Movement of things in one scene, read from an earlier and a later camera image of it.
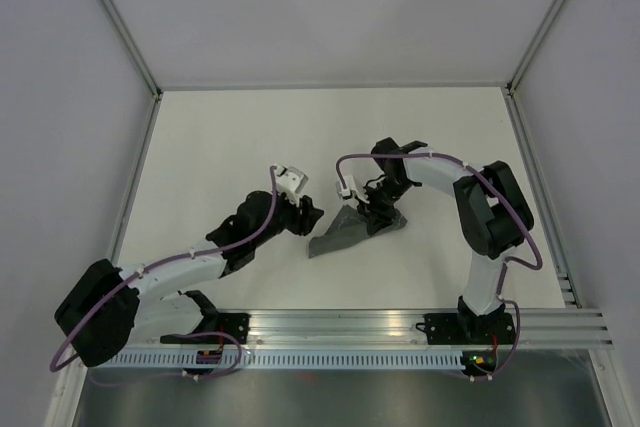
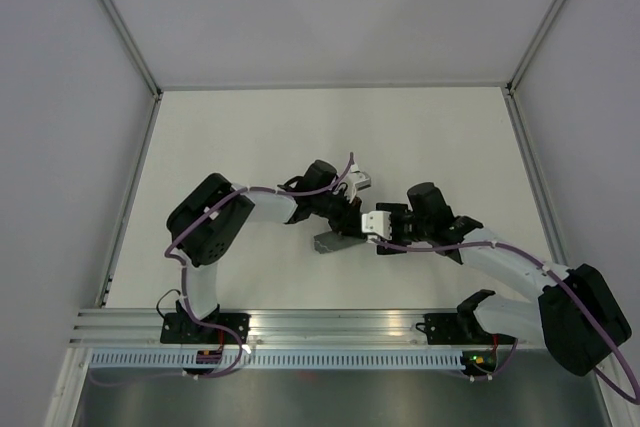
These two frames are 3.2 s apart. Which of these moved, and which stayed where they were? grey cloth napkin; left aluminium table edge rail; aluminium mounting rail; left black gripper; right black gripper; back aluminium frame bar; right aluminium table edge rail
Moved: left black gripper; right black gripper; grey cloth napkin
Stayed: right aluminium table edge rail; left aluminium table edge rail; aluminium mounting rail; back aluminium frame bar
